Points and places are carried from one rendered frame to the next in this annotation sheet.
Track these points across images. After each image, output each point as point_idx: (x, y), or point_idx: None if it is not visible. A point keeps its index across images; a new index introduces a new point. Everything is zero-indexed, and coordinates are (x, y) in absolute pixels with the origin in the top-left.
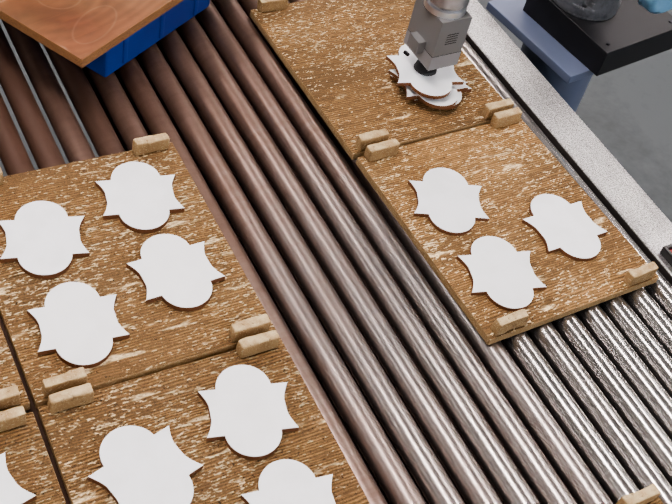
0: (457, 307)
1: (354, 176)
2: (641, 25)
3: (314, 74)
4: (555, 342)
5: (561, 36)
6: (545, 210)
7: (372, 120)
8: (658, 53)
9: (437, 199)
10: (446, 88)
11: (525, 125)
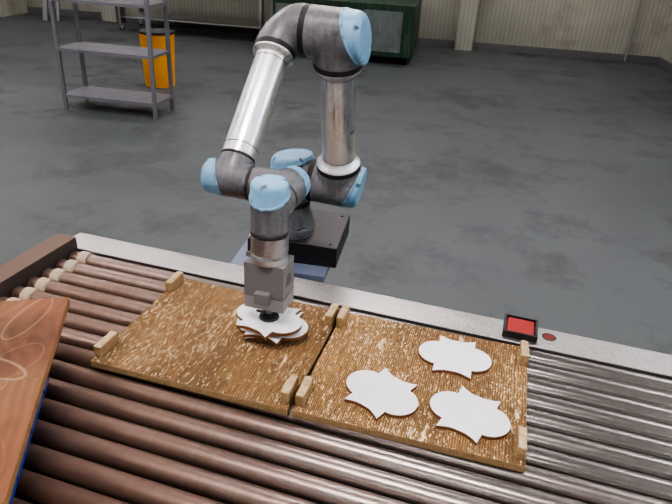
0: (473, 463)
1: (301, 426)
2: (332, 225)
3: (192, 373)
4: (544, 434)
5: (294, 257)
6: (434, 355)
7: (269, 376)
8: (346, 238)
9: (376, 397)
10: (297, 320)
11: (354, 314)
